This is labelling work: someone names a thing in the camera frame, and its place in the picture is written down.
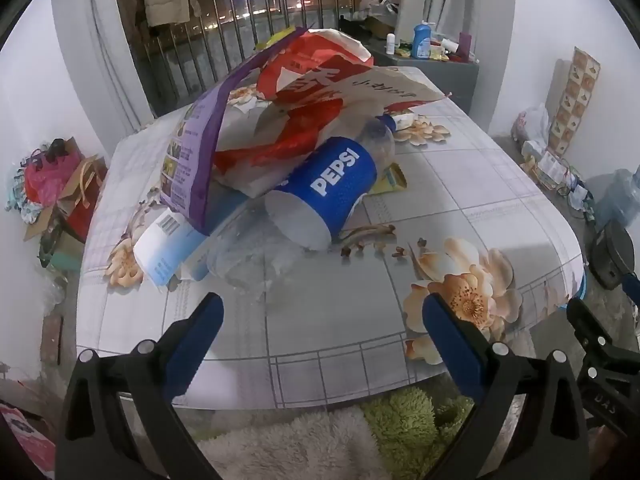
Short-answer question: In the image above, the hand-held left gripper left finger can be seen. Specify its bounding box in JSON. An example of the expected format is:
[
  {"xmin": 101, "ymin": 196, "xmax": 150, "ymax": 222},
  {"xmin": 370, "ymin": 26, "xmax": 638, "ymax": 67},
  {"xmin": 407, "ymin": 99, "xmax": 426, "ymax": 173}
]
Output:
[{"xmin": 55, "ymin": 291, "xmax": 226, "ymax": 480}]

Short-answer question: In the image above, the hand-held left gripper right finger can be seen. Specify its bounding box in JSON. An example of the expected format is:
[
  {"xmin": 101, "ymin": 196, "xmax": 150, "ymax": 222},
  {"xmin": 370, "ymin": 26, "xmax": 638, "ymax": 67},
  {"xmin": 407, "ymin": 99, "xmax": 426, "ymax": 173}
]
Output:
[{"xmin": 421, "ymin": 292, "xmax": 591, "ymax": 480}]

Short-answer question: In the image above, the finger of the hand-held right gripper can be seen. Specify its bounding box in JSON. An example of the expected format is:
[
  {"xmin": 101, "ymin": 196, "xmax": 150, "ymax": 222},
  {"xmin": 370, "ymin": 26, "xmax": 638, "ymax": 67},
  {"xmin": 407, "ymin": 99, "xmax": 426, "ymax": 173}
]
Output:
[
  {"xmin": 566, "ymin": 297, "xmax": 640, "ymax": 430},
  {"xmin": 622, "ymin": 270, "xmax": 640, "ymax": 307}
]

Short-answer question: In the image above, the clear crushed plastic bottle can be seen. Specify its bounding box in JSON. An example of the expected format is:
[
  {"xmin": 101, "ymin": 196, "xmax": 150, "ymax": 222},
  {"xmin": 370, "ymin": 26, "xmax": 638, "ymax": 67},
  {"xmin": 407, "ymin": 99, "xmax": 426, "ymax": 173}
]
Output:
[{"xmin": 202, "ymin": 205, "xmax": 306, "ymax": 296}]

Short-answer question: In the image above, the white and blue packet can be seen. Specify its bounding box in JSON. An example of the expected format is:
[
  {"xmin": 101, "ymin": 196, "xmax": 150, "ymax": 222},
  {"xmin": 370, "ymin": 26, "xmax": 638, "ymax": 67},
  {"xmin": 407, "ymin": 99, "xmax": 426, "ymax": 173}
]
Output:
[{"xmin": 132, "ymin": 207, "xmax": 211, "ymax": 286}]

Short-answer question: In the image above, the yellow snack wrapper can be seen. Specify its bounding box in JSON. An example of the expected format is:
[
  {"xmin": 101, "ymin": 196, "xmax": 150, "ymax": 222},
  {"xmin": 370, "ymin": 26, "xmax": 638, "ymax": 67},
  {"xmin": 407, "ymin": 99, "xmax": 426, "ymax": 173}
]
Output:
[{"xmin": 370, "ymin": 161, "xmax": 410, "ymax": 197}]

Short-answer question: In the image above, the purple snack bag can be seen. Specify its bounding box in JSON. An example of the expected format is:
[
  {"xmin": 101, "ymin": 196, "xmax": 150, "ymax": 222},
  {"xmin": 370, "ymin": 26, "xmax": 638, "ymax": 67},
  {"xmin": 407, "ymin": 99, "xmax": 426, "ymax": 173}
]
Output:
[{"xmin": 159, "ymin": 27, "xmax": 313, "ymax": 237}]

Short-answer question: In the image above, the blue label plastic bottle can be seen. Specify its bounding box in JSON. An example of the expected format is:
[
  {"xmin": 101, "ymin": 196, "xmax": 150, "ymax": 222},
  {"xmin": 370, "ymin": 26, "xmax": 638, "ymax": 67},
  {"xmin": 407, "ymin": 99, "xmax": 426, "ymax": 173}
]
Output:
[{"xmin": 264, "ymin": 114, "xmax": 398, "ymax": 252}]

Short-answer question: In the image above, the red and white paper bag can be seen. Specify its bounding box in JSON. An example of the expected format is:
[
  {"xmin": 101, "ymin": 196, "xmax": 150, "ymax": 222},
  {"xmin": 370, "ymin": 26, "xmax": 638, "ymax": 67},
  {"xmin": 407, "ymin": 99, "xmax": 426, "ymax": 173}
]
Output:
[{"xmin": 212, "ymin": 27, "xmax": 453, "ymax": 198}]

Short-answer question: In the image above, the dark grey rice cooker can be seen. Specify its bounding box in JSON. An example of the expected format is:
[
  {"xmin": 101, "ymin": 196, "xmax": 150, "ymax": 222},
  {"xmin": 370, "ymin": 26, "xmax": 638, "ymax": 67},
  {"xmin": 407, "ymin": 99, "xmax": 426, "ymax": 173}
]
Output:
[{"xmin": 587, "ymin": 220, "xmax": 638, "ymax": 291}]

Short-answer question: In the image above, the large blue water jug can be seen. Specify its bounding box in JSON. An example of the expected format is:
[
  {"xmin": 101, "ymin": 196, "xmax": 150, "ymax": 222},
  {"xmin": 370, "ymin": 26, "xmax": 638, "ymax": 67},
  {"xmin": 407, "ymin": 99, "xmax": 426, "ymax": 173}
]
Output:
[{"xmin": 595, "ymin": 169, "xmax": 640, "ymax": 231}]

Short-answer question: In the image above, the green fluffy blanket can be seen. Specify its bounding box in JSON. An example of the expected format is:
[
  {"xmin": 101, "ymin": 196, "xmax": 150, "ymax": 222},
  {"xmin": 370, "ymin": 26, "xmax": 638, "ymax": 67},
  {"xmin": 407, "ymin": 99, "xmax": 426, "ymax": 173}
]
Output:
[{"xmin": 360, "ymin": 385, "xmax": 476, "ymax": 480}]

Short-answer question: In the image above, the pile of small packets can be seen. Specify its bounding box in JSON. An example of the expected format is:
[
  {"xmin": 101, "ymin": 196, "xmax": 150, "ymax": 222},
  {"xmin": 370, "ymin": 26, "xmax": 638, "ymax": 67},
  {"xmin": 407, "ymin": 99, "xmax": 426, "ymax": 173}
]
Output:
[{"xmin": 565, "ymin": 170, "xmax": 596, "ymax": 221}]

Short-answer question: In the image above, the floral tablecloth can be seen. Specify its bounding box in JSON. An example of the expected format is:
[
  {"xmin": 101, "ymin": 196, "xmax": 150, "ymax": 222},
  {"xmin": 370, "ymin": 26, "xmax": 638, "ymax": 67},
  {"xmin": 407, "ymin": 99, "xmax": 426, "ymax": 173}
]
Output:
[{"xmin": 75, "ymin": 65, "xmax": 586, "ymax": 408}]

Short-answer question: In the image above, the white fluffy blanket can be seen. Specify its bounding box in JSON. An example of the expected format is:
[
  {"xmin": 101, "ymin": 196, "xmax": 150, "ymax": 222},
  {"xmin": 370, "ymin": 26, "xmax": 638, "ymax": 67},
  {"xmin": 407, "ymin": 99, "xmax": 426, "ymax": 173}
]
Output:
[{"xmin": 195, "ymin": 405, "xmax": 396, "ymax": 480}]

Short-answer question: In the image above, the white plastic bag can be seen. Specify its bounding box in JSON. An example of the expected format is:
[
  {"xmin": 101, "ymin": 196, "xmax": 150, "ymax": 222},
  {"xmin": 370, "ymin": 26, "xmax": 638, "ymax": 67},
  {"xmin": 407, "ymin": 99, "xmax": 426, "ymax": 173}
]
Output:
[{"xmin": 512, "ymin": 102, "xmax": 551, "ymax": 143}]

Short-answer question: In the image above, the pink printed bag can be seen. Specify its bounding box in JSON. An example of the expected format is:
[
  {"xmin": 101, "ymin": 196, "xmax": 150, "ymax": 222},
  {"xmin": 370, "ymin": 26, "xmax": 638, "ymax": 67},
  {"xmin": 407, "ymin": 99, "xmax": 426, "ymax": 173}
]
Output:
[{"xmin": 0, "ymin": 402, "xmax": 56, "ymax": 476}]

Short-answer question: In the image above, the tall fruit print box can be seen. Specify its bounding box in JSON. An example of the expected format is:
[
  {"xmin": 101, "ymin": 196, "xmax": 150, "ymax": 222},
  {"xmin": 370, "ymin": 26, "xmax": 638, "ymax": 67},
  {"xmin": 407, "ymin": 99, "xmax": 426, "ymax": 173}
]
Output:
[{"xmin": 547, "ymin": 46, "xmax": 601, "ymax": 161}]

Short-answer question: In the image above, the brown paper bag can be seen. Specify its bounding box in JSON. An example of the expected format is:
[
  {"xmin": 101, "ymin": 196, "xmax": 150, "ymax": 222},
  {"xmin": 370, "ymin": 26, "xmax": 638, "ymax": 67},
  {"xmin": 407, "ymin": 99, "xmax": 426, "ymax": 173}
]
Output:
[{"xmin": 57, "ymin": 155, "xmax": 108, "ymax": 221}]

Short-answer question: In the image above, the pink plastic bag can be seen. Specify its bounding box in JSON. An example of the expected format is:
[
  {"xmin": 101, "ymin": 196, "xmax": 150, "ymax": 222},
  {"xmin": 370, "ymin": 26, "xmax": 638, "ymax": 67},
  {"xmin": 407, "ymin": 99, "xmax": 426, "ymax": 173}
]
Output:
[{"xmin": 22, "ymin": 147, "xmax": 81, "ymax": 206}]

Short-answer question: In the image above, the grey cabinet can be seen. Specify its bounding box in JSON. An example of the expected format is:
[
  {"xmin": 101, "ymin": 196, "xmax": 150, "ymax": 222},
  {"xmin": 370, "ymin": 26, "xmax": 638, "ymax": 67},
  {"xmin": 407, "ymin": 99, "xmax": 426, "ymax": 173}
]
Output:
[{"xmin": 367, "ymin": 42, "xmax": 481, "ymax": 111}]

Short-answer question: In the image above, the blue detergent bottle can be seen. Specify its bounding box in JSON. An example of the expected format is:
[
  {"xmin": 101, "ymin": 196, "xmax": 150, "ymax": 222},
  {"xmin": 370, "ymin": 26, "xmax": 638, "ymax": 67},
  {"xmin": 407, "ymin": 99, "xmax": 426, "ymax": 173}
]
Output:
[{"xmin": 412, "ymin": 21, "xmax": 436, "ymax": 58}]

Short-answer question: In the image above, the crumpled plastic bag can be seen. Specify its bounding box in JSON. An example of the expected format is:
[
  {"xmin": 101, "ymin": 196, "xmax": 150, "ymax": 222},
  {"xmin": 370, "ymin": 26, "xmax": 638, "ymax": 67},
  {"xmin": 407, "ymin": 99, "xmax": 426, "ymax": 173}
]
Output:
[{"xmin": 357, "ymin": 0, "xmax": 401, "ymax": 36}]

